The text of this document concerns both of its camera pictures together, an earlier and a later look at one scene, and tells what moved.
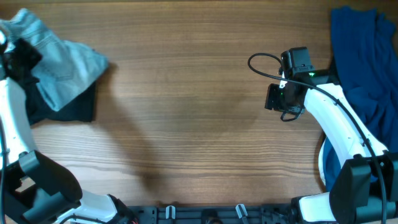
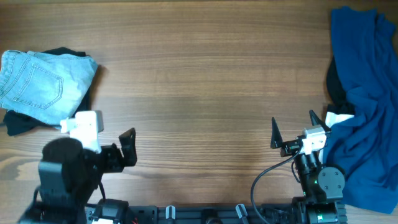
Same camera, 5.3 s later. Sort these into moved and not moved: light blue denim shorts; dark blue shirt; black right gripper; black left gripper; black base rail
Moved: light blue denim shorts; black right gripper; black left gripper
Not moved: black base rail; dark blue shirt
